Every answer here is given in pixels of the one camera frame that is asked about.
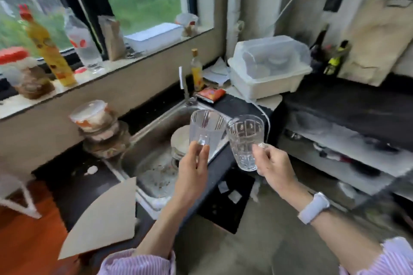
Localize person's right hand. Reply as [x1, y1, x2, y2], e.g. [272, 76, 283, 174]
[252, 143, 299, 194]

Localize person's left hand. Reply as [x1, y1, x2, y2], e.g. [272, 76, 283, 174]
[172, 141, 210, 209]

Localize patterned clear glass mug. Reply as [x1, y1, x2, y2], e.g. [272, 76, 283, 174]
[225, 114, 269, 172]

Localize smooth clear drinking glass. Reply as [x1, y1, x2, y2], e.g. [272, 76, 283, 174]
[189, 109, 227, 160]

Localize person's right forearm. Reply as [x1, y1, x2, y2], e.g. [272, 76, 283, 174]
[280, 182, 386, 273]

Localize person's left forearm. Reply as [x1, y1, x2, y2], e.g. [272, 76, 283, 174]
[134, 199, 191, 258]

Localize white bowl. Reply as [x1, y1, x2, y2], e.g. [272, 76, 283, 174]
[170, 125, 191, 159]

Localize stainless steel sink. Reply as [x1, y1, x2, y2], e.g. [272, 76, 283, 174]
[120, 101, 233, 211]

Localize orange snack packet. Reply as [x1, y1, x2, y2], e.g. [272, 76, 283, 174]
[195, 87, 227, 104]

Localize metal sink faucet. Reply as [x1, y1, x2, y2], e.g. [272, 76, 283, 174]
[179, 66, 198, 106]

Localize white wristwatch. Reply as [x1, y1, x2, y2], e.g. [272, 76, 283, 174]
[297, 192, 331, 225]

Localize small yellow liquid bottle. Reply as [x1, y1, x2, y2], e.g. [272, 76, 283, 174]
[190, 48, 205, 92]

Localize white papers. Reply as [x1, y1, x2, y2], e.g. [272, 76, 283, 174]
[202, 57, 231, 87]

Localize white under-counter shelf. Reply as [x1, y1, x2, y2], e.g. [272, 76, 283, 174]
[280, 120, 413, 201]

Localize white dish rack clear cover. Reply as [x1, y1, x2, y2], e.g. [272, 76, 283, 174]
[227, 35, 313, 100]

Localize lidded clear plastic food container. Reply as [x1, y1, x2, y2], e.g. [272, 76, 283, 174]
[69, 100, 109, 132]

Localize beige cardboard sheet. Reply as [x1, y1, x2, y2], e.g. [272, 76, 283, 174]
[58, 177, 138, 260]

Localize pink striped left sleeve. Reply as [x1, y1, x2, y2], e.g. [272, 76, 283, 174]
[98, 248, 177, 275]

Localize pink striped sleeve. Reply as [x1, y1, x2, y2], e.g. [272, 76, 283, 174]
[98, 248, 177, 275]
[339, 236, 413, 275]

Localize tall dark glass bottle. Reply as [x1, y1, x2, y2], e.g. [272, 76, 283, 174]
[309, 23, 330, 73]

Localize white rectangular box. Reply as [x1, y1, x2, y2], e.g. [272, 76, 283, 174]
[124, 22, 184, 53]

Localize dark bottle yellow label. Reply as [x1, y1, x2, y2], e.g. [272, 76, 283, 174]
[323, 40, 351, 76]

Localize small clear plastic bag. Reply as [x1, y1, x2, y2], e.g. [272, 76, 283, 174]
[175, 12, 199, 38]

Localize brown paper bag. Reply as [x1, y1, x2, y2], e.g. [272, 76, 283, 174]
[97, 15, 126, 61]

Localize white vertical pipe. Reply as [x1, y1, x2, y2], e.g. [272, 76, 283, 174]
[225, 0, 245, 60]

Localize clear plastic bottle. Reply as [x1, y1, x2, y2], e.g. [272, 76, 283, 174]
[63, 7, 105, 74]

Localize pink striped right sleeve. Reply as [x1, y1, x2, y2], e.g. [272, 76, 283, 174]
[339, 236, 413, 275]

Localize beige cutting board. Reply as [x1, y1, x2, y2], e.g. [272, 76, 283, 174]
[337, 0, 413, 87]

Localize yellow oil bottle red cap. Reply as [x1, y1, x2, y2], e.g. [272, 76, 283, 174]
[18, 4, 77, 87]

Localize red-lidded glass jar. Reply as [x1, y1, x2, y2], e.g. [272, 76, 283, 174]
[0, 46, 55, 100]

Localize black wall socket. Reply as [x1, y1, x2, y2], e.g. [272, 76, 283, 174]
[323, 0, 345, 13]

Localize white stool frame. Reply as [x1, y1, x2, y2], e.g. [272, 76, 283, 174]
[0, 173, 43, 219]

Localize black window frame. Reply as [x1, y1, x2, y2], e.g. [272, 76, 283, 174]
[41, 0, 198, 61]

